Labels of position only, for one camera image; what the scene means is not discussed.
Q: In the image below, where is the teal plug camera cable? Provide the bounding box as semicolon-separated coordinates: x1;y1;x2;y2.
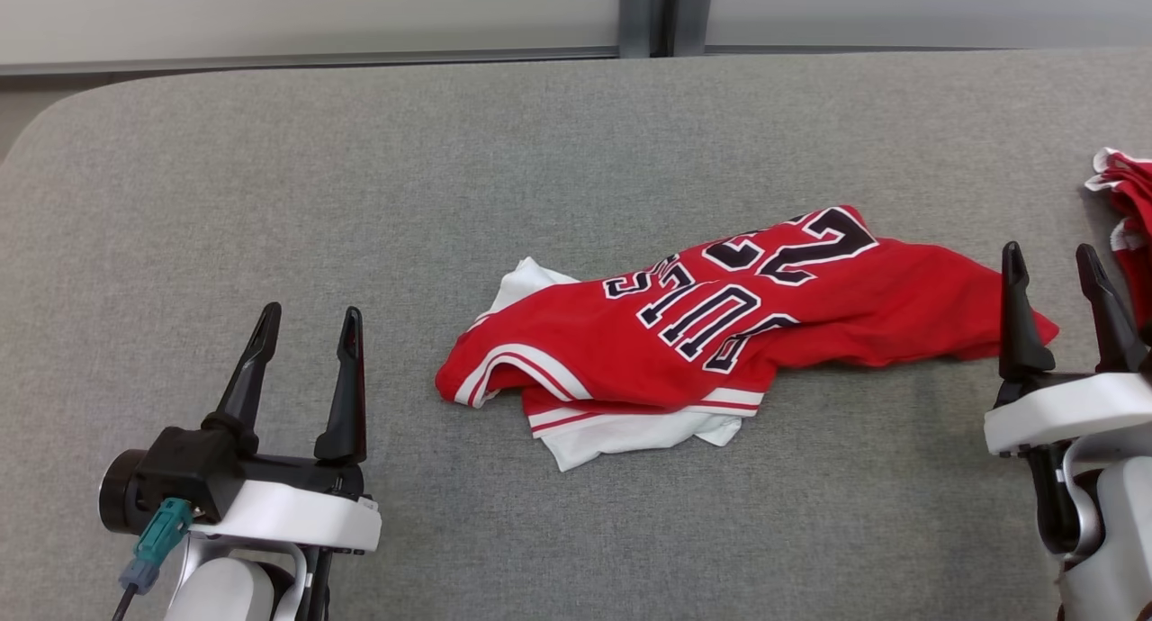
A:
111;498;195;621

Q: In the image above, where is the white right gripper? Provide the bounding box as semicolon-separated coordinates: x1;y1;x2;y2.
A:
983;240;1152;458

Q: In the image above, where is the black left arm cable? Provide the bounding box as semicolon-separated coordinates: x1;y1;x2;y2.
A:
304;547;336;621

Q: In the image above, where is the grey partition bottom rail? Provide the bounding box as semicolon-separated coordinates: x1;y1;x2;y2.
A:
0;45;622;77
705;42;1152;58

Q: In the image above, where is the crumpled red white garment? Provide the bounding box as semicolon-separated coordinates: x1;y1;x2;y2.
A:
1084;146;1152;332

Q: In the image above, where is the grey metal partition post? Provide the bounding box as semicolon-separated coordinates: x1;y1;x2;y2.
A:
617;0;717;60

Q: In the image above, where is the red basketball jersey white trim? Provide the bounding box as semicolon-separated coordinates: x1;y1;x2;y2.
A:
435;204;1061;474

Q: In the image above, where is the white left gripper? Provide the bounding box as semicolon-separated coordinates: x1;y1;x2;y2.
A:
191;301;383;554

